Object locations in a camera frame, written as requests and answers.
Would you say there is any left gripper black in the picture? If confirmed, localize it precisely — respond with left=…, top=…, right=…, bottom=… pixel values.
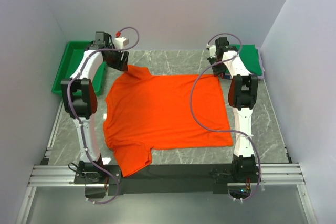
left=105, top=46, right=129, bottom=71

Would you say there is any orange t shirt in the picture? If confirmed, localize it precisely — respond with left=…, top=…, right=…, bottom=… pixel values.
left=103, top=65, right=233, bottom=177

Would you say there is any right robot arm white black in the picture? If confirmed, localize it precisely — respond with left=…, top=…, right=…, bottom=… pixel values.
left=207, top=37, right=258, bottom=182

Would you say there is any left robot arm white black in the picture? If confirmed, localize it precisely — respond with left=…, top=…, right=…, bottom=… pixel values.
left=61, top=31, right=129, bottom=184

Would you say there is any red blue folded t shirt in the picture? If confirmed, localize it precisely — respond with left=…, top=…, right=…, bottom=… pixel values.
left=223, top=74, right=232, bottom=80

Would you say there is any green folded t shirt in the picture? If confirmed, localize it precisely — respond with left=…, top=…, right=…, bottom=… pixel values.
left=234, top=44, right=261, bottom=76

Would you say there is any green plastic bin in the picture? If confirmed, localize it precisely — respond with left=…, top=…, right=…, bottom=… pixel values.
left=51, top=40, right=107, bottom=96

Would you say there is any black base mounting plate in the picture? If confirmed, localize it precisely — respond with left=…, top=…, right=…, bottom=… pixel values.
left=74, top=163, right=260, bottom=198

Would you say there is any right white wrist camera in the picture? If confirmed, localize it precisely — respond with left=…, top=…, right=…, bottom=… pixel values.
left=206, top=45, right=216, bottom=61

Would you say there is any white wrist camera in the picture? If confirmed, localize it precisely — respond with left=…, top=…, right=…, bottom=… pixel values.
left=206, top=45, right=216, bottom=61
left=113, top=37, right=129, bottom=49

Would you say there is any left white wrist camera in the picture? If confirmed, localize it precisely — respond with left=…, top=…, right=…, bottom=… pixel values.
left=113, top=37, right=129, bottom=49

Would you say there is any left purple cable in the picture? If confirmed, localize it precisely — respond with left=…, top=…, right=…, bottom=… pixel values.
left=67, top=26, right=140, bottom=205

